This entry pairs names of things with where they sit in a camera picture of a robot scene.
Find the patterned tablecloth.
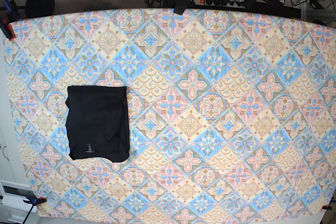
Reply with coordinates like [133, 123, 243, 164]
[4, 9, 335, 223]

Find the white cabinet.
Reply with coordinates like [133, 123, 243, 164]
[0, 32, 40, 224]

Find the white power strip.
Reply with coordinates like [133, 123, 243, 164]
[194, 0, 244, 8]

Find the black perforated strap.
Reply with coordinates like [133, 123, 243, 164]
[173, 0, 196, 15]

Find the blue clamp upper left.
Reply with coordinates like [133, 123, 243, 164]
[1, 0, 17, 41]

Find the round black stand base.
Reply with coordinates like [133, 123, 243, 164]
[25, 0, 55, 18]

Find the black T-shirt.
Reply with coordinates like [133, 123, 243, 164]
[66, 86, 130, 163]

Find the blue clamp lower left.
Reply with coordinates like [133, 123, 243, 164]
[23, 196, 47, 224]

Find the blue clamp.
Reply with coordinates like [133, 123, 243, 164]
[23, 196, 47, 224]
[1, 0, 17, 41]

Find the orange clamp lower right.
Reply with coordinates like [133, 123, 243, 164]
[322, 205, 332, 210]

